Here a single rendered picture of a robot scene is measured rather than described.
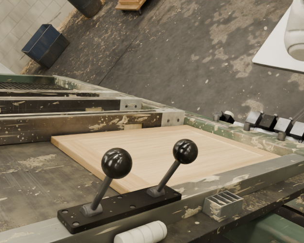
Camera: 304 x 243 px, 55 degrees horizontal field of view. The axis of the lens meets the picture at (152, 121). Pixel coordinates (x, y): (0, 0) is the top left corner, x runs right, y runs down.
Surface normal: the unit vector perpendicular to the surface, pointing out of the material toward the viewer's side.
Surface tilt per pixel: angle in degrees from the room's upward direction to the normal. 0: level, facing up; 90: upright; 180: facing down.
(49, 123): 90
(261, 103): 0
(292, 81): 0
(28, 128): 90
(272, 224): 55
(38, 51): 90
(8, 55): 90
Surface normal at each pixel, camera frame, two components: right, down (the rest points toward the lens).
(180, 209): 0.64, 0.23
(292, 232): 0.11, -0.97
